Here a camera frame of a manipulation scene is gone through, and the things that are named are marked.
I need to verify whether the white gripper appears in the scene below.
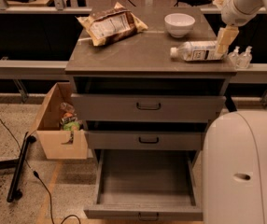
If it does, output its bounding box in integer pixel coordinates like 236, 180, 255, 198
213, 0, 260, 54

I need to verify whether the clear plastic water bottle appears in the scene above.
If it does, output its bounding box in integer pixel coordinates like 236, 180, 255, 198
170, 41, 228, 62

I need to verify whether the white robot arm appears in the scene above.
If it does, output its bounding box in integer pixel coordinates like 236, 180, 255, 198
202, 0, 267, 224

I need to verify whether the left clear pump bottle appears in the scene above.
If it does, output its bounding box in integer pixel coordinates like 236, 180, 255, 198
228, 46, 239, 67

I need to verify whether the clear pump bottle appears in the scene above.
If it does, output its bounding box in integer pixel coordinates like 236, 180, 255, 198
237, 46, 252, 69
228, 46, 239, 67

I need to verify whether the white ceramic bowl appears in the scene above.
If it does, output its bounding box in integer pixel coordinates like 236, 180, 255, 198
164, 13, 195, 37

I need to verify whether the right clear pump bottle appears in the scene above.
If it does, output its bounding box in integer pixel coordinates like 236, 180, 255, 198
237, 46, 252, 69

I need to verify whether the grey drawer cabinet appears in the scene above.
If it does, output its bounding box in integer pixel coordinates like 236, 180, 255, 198
65, 7, 236, 160

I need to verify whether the brown snack bag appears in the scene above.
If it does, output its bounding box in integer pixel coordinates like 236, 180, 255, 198
77, 3, 148, 47

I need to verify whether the top grey drawer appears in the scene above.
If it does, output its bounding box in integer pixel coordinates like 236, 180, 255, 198
71, 93, 225, 122

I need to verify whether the middle grey drawer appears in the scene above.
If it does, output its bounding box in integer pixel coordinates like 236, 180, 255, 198
86, 131, 204, 150

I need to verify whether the bottom open grey drawer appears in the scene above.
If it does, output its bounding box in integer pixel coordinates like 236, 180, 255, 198
84, 149, 203, 221

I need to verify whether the green snack packet in box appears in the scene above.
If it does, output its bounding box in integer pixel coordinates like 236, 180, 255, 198
60, 102, 81, 132

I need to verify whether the cardboard box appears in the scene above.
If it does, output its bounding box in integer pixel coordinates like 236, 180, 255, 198
30, 82, 88, 160

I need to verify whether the black floor cable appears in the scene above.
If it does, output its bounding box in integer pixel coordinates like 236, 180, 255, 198
0, 91, 82, 224

